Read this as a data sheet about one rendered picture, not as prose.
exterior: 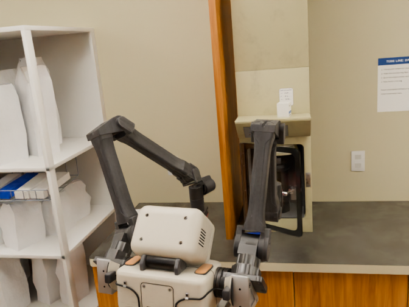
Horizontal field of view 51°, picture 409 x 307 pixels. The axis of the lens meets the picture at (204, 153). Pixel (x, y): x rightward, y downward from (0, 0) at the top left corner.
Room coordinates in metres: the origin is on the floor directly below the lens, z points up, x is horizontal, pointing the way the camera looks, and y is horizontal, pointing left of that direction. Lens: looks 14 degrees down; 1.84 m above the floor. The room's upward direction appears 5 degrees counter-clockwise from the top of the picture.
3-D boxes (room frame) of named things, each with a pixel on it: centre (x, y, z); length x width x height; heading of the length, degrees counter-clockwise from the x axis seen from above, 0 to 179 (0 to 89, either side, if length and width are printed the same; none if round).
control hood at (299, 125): (1.86, -0.31, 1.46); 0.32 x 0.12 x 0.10; 78
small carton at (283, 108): (1.85, -0.36, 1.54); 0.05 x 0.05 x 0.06; 66
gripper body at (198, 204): (1.65, 0.05, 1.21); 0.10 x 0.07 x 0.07; 168
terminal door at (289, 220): (1.83, -0.28, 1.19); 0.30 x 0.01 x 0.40; 46
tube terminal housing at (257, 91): (2.04, -0.35, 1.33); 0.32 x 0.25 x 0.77; 78
